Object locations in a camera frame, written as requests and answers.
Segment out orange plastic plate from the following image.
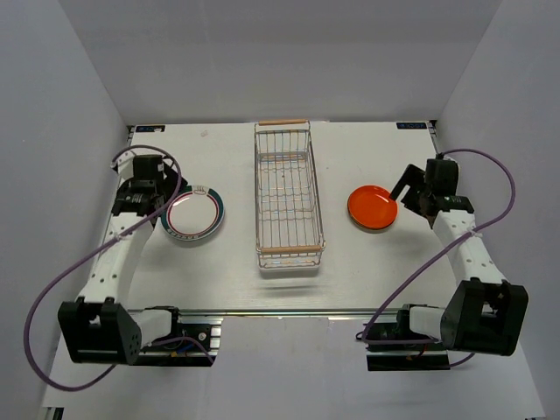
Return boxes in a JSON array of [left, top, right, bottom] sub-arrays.
[[346, 185, 398, 228]]

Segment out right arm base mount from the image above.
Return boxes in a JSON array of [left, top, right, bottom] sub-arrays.
[[355, 304, 451, 372]]

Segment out white plate green red rim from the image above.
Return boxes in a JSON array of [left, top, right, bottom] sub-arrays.
[[160, 185, 225, 242]]

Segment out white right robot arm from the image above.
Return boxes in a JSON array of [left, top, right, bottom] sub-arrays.
[[389, 157, 529, 356]]

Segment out right table corner label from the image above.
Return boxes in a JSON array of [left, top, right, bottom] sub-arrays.
[[396, 122, 427, 130]]

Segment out white plate red characters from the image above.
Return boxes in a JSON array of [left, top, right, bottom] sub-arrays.
[[166, 234, 217, 249]]

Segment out metal wire dish rack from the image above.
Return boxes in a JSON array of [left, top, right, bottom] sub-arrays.
[[254, 119, 326, 258]]

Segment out white drip tray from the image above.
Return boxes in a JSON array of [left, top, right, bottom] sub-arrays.
[[257, 253, 321, 278]]

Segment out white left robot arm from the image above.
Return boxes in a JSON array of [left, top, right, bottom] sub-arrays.
[[58, 154, 185, 365]]

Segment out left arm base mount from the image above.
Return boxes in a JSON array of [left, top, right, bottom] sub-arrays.
[[130, 305, 222, 368]]

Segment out left table corner label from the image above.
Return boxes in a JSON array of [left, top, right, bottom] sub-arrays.
[[135, 125, 165, 133]]

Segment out yellow patterned plate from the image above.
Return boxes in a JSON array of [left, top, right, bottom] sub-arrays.
[[350, 218, 395, 234]]

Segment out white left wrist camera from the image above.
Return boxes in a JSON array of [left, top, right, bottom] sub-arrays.
[[110, 157, 134, 180]]

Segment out table corner label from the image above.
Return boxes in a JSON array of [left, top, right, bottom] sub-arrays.
[[396, 122, 427, 130], [135, 125, 165, 133]]

